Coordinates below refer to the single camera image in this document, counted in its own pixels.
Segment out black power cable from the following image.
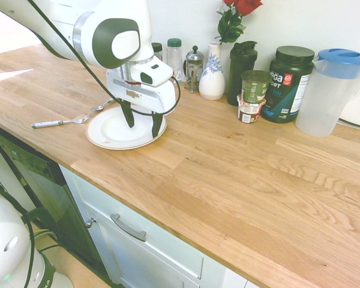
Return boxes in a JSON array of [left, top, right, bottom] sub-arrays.
[[338, 118, 360, 136]]

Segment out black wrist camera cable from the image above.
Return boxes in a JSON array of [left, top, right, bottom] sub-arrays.
[[26, 0, 182, 118]]

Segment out silver fork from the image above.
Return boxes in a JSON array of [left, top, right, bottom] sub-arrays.
[[31, 113, 92, 130]]

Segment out clear pitcher blue lid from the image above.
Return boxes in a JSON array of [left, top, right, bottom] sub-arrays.
[[294, 48, 360, 137]]

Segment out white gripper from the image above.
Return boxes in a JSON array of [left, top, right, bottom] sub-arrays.
[[106, 69, 176, 140]]

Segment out white plate gold rim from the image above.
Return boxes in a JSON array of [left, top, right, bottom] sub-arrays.
[[86, 105, 168, 151]]

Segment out white kitchen cabinet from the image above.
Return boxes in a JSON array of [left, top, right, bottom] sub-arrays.
[[58, 164, 259, 288]]

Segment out red roses green leaves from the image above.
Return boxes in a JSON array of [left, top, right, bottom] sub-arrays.
[[215, 0, 263, 46]]

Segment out green yogurt cup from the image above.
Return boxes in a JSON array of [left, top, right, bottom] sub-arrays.
[[241, 70, 272, 103]]

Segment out glass french press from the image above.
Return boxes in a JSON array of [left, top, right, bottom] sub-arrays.
[[183, 45, 205, 94]]

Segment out silver drawer handle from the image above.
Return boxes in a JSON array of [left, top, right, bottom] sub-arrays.
[[110, 213, 148, 242]]

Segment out spice jar dark lid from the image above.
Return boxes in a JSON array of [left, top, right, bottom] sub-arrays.
[[151, 42, 164, 62]]

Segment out black shaker bottle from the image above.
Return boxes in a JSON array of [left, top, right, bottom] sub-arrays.
[[227, 41, 258, 107]]

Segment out black dishwasher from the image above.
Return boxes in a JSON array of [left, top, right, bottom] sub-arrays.
[[0, 121, 112, 284]]

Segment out white vase blue pattern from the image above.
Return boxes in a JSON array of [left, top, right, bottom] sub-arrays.
[[198, 41, 226, 101]]

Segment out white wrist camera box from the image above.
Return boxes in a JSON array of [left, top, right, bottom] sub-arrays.
[[130, 61, 174, 88]]

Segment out red white yogurt cup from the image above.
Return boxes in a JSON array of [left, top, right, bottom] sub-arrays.
[[236, 94, 267, 124]]

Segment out silver spoon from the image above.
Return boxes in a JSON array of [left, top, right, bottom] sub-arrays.
[[91, 98, 115, 112]]

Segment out clear bottle green cap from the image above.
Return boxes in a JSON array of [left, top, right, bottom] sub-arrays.
[[166, 38, 184, 83]]

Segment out black protein powder tub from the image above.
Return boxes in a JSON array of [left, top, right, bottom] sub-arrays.
[[260, 45, 316, 124]]

